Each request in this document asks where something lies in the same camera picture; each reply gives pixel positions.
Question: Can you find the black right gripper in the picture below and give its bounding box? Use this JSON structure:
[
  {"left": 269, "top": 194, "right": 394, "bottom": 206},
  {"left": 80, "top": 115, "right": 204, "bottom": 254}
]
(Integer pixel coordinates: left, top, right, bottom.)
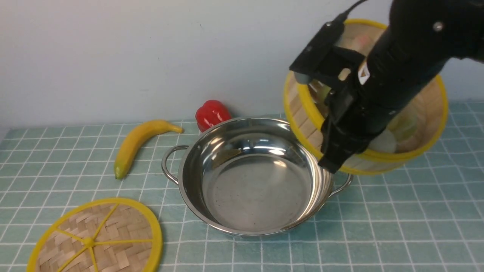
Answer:
[{"left": 318, "top": 57, "right": 420, "bottom": 174}]

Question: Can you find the yellow-rimmed bamboo steamer basket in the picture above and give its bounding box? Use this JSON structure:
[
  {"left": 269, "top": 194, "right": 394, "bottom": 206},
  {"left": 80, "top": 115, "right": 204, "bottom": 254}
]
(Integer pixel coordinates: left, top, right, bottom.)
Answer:
[{"left": 283, "top": 19, "right": 449, "bottom": 175}]

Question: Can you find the yellow-rimmed woven bamboo steamer lid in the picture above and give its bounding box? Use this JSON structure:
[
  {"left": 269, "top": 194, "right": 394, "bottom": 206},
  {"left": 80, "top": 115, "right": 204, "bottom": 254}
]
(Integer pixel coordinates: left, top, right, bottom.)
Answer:
[{"left": 26, "top": 198, "right": 164, "bottom": 272}]

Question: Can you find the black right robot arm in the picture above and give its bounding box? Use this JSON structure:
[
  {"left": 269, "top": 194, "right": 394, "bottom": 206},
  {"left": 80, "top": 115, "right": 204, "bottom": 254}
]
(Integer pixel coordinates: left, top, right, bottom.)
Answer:
[{"left": 319, "top": 0, "right": 484, "bottom": 173}]

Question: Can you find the white round bun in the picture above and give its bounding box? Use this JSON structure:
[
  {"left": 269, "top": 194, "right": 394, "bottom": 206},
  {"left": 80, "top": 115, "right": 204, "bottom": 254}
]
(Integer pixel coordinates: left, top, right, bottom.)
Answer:
[{"left": 368, "top": 129, "right": 397, "bottom": 153}]

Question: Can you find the red bell pepper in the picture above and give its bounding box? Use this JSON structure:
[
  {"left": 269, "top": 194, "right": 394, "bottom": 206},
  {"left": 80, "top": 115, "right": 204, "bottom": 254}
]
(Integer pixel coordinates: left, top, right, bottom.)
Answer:
[{"left": 195, "top": 100, "right": 232, "bottom": 133}]

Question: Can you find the yellow banana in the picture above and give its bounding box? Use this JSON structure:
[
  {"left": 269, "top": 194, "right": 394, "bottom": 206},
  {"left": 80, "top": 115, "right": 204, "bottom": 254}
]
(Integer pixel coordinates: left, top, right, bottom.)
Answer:
[{"left": 113, "top": 119, "right": 184, "bottom": 180}]

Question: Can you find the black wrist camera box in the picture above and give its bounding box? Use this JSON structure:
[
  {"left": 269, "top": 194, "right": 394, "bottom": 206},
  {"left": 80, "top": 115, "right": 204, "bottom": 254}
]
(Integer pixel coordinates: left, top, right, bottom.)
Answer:
[{"left": 289, "top": 19, "right": 365, "bottom": 91}]

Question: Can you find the stainless steel two-handled pot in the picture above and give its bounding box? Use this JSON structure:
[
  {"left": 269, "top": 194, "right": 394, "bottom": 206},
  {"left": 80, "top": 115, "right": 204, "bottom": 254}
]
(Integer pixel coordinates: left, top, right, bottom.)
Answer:
[{"left": 161, "top": 117, "right": 353, "bottom": 236}]

